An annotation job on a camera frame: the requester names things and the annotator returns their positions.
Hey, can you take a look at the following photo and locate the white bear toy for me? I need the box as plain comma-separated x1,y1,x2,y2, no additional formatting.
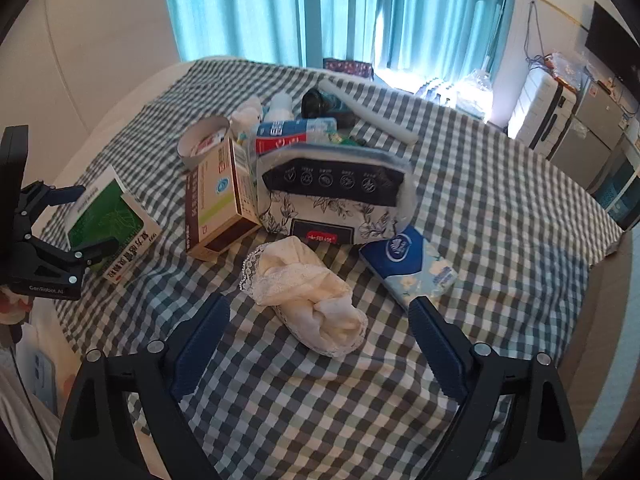
230,97,263,133

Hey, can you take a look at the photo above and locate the cream lace cloth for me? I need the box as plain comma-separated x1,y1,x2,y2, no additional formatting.
239,236,368,358

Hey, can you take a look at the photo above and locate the grey tape roll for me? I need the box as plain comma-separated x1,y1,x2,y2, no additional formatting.
177,116,232,168

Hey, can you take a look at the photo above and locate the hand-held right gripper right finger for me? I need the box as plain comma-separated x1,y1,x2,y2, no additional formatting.
407,296,583,480

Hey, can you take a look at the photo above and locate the large clear water jug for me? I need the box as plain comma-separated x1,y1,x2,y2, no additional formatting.
457,67,493,121

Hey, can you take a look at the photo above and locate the black teal box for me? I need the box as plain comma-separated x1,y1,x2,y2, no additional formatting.
301,87,356,126

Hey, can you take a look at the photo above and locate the pack of water bottles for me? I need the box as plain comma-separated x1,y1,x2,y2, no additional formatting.
417,77,458,108

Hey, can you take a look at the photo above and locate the blue tissue pack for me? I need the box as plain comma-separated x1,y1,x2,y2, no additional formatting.
359,225,458,312

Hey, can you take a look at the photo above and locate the checkered blanket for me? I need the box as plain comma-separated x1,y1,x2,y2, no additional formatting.
37,57,626,480

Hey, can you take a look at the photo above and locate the green packet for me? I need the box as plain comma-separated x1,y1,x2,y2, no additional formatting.
330,130,371,147

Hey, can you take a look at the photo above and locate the brown white medicine box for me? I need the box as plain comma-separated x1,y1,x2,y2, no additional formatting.
182,137,263,262

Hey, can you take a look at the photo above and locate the dark floral bag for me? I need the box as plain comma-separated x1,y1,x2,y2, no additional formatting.
322,57,376,81

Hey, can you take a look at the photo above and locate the clear floss pick jar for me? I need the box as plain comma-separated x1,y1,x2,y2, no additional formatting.
255,117,338,156

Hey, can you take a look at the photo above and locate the blue plastic basket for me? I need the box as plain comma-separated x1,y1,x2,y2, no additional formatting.
600,160,640,231

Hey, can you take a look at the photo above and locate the white suitcase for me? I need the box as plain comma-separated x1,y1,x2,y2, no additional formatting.
507,67,583,151

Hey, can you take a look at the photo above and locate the black television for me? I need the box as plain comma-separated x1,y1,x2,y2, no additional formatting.
587,1,640,96

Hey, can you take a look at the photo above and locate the teal curtain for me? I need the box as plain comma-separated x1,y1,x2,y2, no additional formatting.
162,0,518,83

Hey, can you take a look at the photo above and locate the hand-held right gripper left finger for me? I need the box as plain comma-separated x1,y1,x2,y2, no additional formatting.
55,290,231,480

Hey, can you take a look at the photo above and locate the white foam tube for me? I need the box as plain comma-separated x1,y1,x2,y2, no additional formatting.
320,76,418,145

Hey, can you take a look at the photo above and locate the clear plastic bag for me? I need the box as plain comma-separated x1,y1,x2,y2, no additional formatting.
545,52,586,86

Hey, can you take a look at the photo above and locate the grey fridge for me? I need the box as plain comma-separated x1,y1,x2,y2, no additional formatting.
550,85,633,193

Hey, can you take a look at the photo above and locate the green white medicine box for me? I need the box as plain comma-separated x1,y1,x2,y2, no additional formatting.
65,164,163,286

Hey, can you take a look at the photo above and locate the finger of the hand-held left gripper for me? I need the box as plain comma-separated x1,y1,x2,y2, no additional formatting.
15,236,121,285
17,182,88,230

